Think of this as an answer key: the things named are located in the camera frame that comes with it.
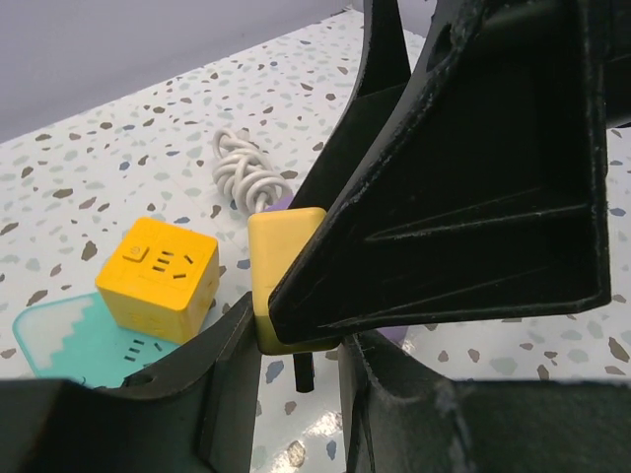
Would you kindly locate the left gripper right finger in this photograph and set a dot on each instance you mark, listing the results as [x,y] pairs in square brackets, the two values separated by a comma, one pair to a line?
[401,416]

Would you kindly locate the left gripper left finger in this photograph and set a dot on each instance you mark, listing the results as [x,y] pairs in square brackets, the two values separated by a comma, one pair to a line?
[192,411]

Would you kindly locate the teal triangular socket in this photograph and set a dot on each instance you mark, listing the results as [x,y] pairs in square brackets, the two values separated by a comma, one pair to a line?
[78,339]

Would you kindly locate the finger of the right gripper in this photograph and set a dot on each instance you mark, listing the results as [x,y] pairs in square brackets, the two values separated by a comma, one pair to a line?
[382,76]
[483,196]

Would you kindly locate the yellow small plug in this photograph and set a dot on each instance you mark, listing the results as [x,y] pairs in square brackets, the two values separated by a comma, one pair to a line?
[275,240]

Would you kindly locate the yellow cube socket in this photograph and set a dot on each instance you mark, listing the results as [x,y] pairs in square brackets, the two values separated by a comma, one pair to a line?
[161,280]

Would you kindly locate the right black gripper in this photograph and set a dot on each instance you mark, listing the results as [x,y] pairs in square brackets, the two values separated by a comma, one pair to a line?
[616,66]

